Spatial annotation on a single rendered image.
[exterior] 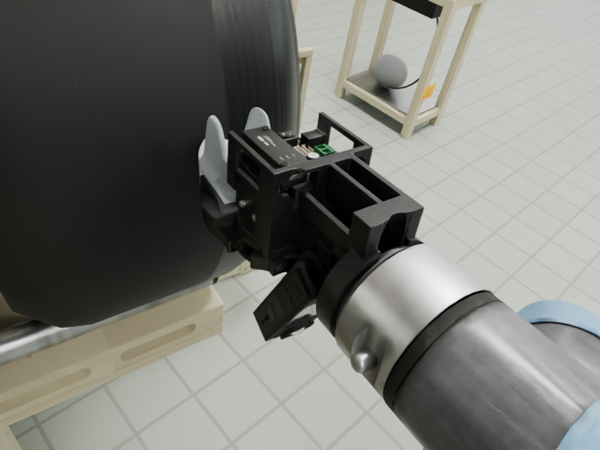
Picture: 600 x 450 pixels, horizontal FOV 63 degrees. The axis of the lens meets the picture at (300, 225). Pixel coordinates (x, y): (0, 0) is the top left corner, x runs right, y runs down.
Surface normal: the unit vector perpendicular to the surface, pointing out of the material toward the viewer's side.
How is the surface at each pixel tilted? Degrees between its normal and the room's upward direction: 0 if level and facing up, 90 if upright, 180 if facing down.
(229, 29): 60
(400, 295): 31
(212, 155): 90
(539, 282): 0
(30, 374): 0
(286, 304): 91
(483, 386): 41
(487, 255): 0
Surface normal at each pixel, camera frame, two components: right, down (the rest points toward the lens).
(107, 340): 0.14, -0.72
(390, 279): -0.34, -0.53
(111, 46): 0.55, 0.21
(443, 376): -0.55, -0.30
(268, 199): -0.82, 0.29
